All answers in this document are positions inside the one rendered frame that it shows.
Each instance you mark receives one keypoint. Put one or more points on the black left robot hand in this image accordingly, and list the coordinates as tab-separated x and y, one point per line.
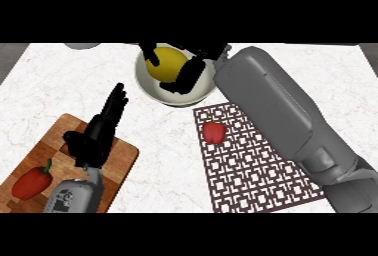
100	128

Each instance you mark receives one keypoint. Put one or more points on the yellow lemon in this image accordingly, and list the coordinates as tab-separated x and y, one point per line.
167	65

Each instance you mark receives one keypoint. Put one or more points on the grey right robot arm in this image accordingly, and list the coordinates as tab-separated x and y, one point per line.
285	126

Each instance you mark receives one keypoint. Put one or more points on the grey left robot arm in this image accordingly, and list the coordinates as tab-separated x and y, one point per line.
74	195

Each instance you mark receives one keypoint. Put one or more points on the white bowl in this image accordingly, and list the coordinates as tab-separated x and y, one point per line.
162	91

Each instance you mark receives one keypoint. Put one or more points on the brown patterned placemat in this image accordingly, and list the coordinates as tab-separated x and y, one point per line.
251	166

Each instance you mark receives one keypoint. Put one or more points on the wooden cutting board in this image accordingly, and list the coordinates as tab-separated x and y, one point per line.
63	160

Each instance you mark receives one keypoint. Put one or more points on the red bell pepper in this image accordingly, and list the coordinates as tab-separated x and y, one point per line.
31	182

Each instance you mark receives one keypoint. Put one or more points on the small red fruit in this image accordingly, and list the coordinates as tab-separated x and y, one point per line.
214	132

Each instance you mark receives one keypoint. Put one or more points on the grey round object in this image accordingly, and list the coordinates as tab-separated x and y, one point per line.
83	45

